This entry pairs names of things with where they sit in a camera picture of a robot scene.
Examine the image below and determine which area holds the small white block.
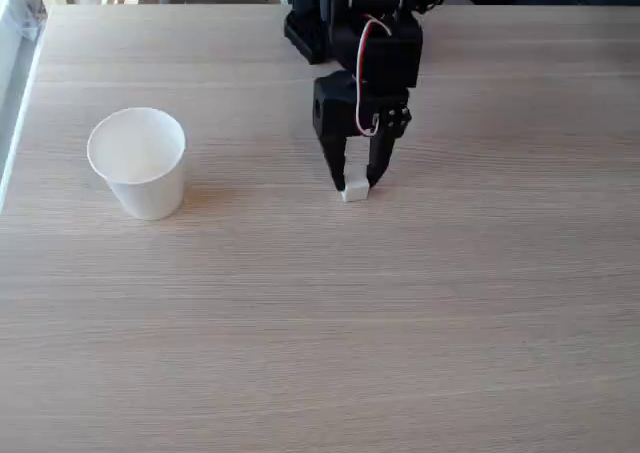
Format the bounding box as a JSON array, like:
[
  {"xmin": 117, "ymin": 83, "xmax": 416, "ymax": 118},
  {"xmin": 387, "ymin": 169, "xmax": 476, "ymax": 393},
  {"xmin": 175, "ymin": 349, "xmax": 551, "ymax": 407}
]
[{"xmin": 341, "ymin": 174, "xmax": 371, "ymax": 204}]

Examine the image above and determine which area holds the white paper cup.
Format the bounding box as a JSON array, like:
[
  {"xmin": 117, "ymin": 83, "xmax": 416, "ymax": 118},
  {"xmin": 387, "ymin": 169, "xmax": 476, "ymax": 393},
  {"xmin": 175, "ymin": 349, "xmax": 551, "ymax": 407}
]
[{"xmin": 86, "ymin": 106, "xmax": 188, "ymax": 221}]

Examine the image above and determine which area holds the red and white cable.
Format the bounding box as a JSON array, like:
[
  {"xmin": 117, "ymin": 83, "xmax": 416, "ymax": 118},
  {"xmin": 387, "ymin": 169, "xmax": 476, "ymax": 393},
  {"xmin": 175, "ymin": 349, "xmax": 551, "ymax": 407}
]
[{"xmin": 354, "ymin": 14, "xmax": 394, "ymax": 138}]

